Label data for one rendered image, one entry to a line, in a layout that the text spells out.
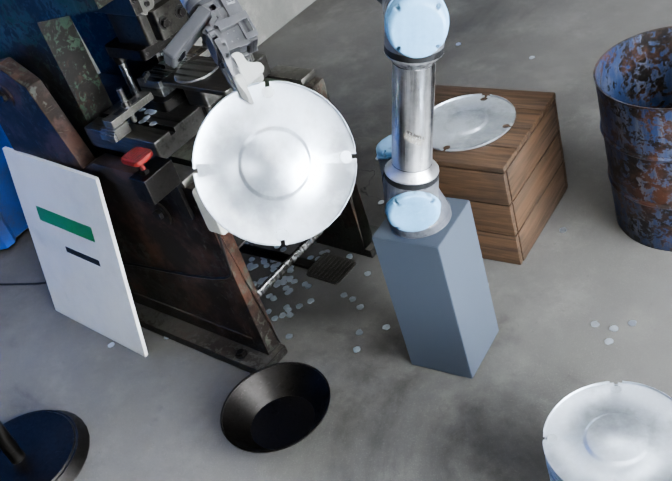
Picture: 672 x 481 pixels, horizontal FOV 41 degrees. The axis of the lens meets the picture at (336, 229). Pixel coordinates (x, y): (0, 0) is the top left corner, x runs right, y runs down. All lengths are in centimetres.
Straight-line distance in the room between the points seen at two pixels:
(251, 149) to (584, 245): 135
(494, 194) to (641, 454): 93
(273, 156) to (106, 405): 134
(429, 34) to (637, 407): 86
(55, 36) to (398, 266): 108
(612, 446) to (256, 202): 85
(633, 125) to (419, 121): 76
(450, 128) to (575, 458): 113
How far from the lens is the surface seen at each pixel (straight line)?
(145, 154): 218
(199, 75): 239
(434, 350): 236
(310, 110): 161
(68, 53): 255
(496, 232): 261
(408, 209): 190
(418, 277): 218
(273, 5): 446
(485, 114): 268
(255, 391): 250
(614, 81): 268
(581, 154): 307
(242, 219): 160
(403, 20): 169
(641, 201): 257
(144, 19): 236
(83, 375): 289
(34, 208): 296
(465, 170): 251
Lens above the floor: 175
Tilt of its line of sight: 36 degrees down
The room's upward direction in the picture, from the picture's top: 19 degrees counter-clockwise
